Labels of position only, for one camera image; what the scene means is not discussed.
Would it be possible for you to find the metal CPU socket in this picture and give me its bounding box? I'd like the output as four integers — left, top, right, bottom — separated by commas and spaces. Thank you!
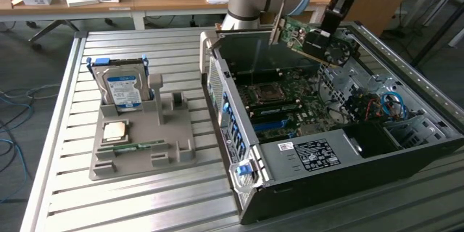
254, 82, 287, 105

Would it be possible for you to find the blue expansion slot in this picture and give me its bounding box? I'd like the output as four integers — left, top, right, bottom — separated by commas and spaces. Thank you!
252, 119, 294, 132

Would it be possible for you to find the green graphics card black shroud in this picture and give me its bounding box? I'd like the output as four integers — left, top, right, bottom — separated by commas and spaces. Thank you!
268, 0, 360, 68

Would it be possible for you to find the blue data wire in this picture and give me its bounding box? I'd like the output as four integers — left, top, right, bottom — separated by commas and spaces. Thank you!
379, 90, 414, 121

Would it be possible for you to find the silver disk bay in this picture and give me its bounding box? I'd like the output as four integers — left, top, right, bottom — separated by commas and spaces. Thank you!
384, 115, 447, 148

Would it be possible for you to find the green motherboard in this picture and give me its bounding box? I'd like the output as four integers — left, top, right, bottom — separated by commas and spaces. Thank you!
235, 73, 351, 145

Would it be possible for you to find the silver CPU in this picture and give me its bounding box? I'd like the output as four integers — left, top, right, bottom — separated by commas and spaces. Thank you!
103, 122, 130, 143

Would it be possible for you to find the grey parts rack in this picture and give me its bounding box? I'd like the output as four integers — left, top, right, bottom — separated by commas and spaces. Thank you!
90, 73, 200, 181

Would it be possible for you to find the hard disk with blue caddy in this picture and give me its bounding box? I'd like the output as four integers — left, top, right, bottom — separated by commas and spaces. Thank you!
86, 54, 154, 113

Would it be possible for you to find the black open PC case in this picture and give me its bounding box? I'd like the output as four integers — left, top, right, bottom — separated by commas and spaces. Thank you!
198, 21, 464, 226

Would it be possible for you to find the blue case latch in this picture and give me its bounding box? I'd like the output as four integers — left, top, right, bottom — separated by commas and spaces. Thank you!
235, 162, 252, 176

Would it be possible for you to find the green RAM stick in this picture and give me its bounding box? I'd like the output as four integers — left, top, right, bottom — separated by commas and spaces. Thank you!
98, 140, 167, 154
250, 103, 303, 117

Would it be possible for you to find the grey power supply unit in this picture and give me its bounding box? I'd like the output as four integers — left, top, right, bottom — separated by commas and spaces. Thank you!
259, 129, 366, 181

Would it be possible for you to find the blue floor cable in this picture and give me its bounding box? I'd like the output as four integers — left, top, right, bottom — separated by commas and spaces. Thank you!
0, 90, 36, 204

